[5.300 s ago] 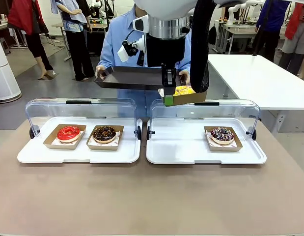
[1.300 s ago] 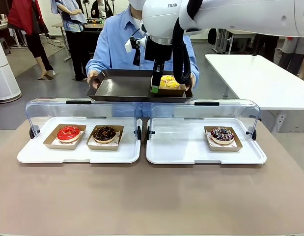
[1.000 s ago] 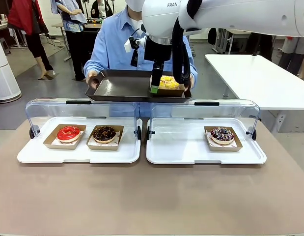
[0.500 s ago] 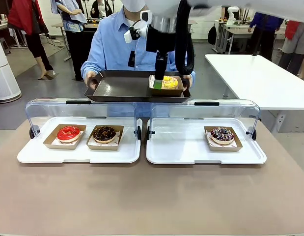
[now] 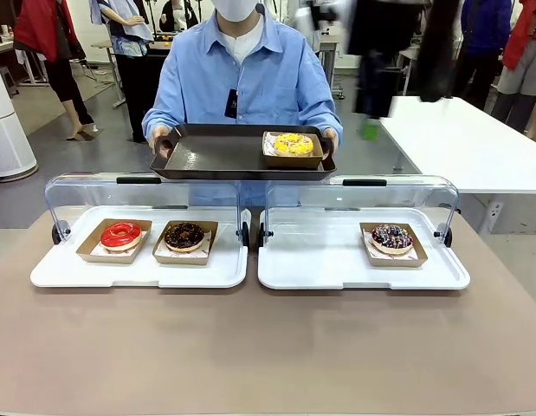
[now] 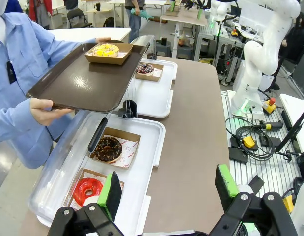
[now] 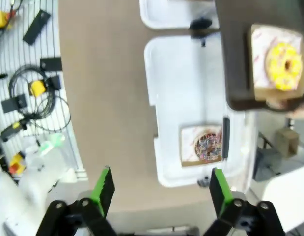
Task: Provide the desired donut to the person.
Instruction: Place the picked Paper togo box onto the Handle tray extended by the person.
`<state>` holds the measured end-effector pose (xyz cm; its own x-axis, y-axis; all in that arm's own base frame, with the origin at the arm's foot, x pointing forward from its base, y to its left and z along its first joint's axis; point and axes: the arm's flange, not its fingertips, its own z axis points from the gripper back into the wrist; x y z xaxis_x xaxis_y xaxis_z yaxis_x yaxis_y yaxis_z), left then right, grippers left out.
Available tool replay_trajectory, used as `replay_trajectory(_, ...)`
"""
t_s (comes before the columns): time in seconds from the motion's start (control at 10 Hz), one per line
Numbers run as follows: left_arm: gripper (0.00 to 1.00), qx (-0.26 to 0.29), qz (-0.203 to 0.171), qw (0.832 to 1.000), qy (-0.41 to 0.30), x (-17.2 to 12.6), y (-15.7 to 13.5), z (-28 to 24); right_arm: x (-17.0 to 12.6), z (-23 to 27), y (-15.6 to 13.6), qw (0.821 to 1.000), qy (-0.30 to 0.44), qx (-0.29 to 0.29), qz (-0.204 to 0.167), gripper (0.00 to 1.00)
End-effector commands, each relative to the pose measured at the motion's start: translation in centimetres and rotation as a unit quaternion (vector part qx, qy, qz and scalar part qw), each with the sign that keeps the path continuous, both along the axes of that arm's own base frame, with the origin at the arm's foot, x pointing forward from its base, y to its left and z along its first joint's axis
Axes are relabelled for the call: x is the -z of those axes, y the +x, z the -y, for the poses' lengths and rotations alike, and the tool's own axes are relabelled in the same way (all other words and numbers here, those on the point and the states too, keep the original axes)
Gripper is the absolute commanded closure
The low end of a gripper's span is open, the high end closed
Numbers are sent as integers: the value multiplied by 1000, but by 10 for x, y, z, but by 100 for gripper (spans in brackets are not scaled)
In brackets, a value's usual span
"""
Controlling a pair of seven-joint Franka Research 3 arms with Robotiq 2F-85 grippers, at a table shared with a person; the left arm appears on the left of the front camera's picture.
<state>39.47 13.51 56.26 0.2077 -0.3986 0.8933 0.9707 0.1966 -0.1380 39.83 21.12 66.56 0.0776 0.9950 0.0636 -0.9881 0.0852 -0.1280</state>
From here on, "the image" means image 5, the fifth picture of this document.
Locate mannequin with red grey clothes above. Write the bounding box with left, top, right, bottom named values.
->
left=492, top=0, right=536, bottom=133

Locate mannequin with red jacket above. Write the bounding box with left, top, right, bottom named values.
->
left=11, top=0, right=96, bottom=140

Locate cardboard box of yellow donut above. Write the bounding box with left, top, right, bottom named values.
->
left=262, top=131, right=325, bottom=170

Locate paper liner under red donut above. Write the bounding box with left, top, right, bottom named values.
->
left=89, top=231, right=149, bottom=257

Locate paper liner under purple donut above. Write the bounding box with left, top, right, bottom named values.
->
left=363, top=229, right=418, bottom=261

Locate black clip-on microphone pack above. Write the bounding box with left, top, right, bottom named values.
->
left=223, top=88, right=240, bottom=120

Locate clear plastic display lid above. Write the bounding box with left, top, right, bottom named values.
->
left=43, top=172, right=244, bottom=249
left=264, top=174, right=461, bottom=249

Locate yellow sprinkled donut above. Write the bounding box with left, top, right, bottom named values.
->
left=273, top=133, right=315, bottom=159

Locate white table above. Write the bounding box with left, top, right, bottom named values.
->
left=378, top=95, right=536, bottom=195

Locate white display tray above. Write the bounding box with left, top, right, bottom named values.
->
left=30, top=206, right=250, bottom=289
left=257, top=207, right=471, bottom=291

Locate white face mask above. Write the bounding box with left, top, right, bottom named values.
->
left=215, top=0, right=257, bottom=23

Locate dark brown serving tray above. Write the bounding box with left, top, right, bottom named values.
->
left=149, top=123, right=338, bottom=181

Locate mannequin with patterned blue shirt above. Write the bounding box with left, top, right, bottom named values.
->
left=89, top=0, right=169, bottom=144

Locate walking person in black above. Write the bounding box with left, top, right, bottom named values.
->
left=343, top=0, right=462, bottom=142

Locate cardboard box of chocolate donut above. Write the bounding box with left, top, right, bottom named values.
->
left=152, top=219, right=220, bottom=267

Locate white air purifier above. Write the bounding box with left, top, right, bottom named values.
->
left=0, top=64, right=39, bottom=179

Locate person in blue shirt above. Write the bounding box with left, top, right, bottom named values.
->
left=141, top=0, right=344, bottom=207

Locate person's left hand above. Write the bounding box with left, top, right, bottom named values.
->
left=318, top=128, right=339, bottom=155

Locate cardboard box of red donut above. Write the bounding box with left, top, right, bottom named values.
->
left=75, top=218, right=153, bottom=265

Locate person's right forearm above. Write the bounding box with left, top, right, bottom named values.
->
left=141, top=100, right=183, bottom=140

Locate person's left forearm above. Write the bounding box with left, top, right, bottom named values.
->
left=307, top=102, right=344, bottom=140

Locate person in blue hoodie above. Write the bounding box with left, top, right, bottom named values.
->
left=459, top=0, right=513, bottom=110

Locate red glazed donut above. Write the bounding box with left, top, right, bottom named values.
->
left=100, top=221, right=144, bottom=254

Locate person's right hand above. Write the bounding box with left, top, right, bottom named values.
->
left=151, top=126, right=176, bottom=153

